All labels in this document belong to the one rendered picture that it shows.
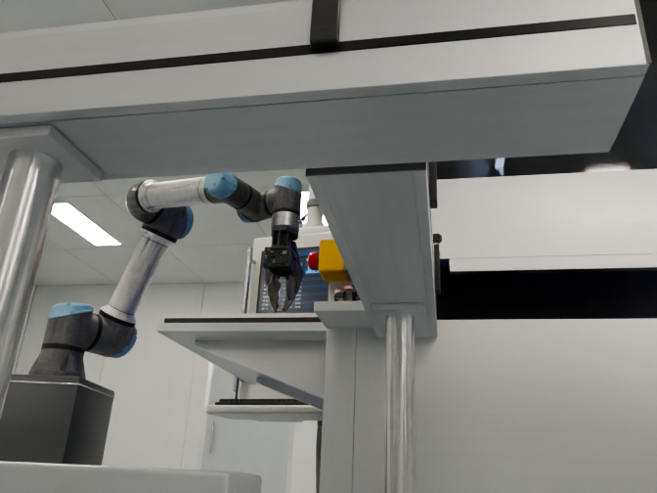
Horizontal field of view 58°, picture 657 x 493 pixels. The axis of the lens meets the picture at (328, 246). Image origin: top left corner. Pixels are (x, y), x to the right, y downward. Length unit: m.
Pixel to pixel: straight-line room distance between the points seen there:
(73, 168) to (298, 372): 0.85
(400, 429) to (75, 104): 0.68
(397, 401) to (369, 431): 0.23
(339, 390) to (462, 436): 0.26
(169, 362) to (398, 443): 6.76
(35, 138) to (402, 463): 0.70
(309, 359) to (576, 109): 0.96
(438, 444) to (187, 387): 6.41
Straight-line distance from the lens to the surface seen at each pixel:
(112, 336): 1.92
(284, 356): 1.38
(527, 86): 0.51
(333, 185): 0.63
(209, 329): 1.37
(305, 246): 2.48
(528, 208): 1.36
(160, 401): 7.61
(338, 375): 1.25
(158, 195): 1.73
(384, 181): 0.62
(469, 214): 1.34
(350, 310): 1.13
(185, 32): 0.58
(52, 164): 0.64
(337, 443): 1.23
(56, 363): 1.82
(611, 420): 1.25
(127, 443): 7.73
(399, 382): 1.00
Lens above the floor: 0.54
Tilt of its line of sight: 23 degrees up
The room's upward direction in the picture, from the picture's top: 3 degrees clockwise
